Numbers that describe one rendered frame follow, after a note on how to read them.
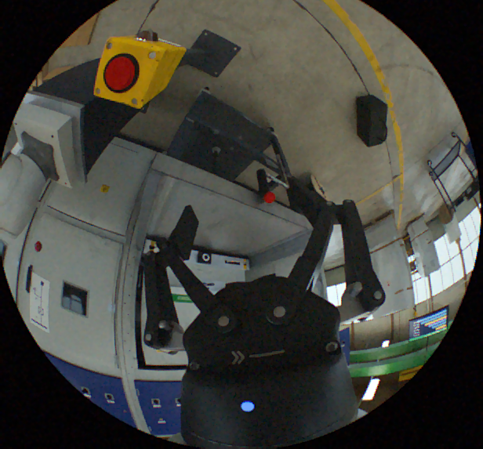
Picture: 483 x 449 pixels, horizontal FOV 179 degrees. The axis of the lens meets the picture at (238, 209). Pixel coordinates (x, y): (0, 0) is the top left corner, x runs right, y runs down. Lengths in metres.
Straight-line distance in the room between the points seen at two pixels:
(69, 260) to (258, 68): 1.52
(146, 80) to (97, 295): 0.90
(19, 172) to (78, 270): 0.60
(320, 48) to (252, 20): 0.44
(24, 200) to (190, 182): 0.50
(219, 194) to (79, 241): 0.84
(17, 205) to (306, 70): 1.43
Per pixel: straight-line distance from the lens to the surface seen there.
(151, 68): 0.19
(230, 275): 0.79
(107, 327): 0.96
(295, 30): 1.15
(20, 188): 0.56
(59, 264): 1.03
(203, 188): 0.35
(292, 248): 0.69
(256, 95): 1.12
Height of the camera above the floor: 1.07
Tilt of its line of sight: 32 degrees down
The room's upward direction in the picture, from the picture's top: 177 degrees clockwise
